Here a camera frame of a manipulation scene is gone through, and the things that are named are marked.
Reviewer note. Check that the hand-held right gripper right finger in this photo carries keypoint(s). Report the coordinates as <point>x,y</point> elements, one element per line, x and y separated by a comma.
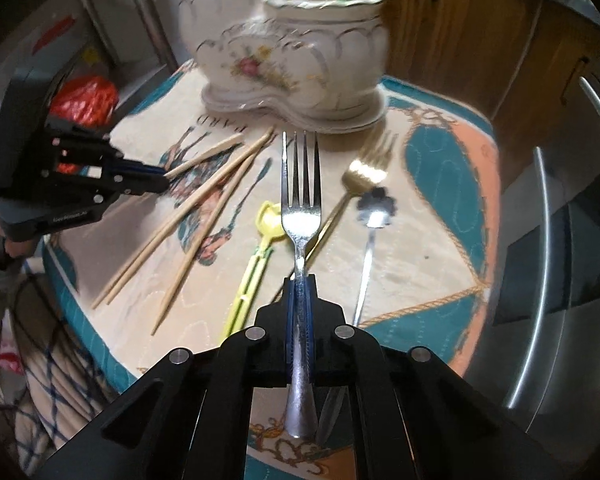
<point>310,320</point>

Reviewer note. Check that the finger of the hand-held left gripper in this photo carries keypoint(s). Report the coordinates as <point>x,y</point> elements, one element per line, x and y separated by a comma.
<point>140,186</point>
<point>140,169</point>

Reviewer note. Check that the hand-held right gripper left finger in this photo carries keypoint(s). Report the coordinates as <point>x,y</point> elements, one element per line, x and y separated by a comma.
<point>290,320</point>

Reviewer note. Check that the yellow plastic spoon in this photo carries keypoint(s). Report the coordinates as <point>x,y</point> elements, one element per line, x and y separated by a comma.
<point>269,222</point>

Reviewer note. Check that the silver metal fork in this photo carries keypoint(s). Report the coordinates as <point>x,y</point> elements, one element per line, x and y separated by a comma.
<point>300,220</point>

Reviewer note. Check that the silver flower-shaped spoon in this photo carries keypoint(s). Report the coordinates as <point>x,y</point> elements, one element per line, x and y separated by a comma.
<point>376,215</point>

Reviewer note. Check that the gold metal fork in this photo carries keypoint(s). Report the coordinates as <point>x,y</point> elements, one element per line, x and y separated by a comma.
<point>367,172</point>

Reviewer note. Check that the floral ceramic double utensil holder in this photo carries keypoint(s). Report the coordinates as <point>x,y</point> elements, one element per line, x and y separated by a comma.
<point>290,60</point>

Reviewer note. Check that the person's left hand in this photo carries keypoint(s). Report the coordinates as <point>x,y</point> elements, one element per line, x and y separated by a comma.
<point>15,250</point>

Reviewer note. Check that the red plastic bag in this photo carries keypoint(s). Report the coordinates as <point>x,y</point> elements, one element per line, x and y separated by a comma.
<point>87,100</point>

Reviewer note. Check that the printed table mat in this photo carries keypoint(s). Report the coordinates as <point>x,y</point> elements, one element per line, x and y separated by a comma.
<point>430,260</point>

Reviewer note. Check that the person's plaid clothing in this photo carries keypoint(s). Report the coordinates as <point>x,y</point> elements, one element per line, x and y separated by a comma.
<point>55,385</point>

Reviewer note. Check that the wooden kitchen cabinet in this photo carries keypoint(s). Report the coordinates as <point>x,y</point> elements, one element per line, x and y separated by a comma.
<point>455,35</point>

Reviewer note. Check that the stainless steel frame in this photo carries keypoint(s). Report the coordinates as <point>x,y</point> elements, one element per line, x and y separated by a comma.
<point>545,260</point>

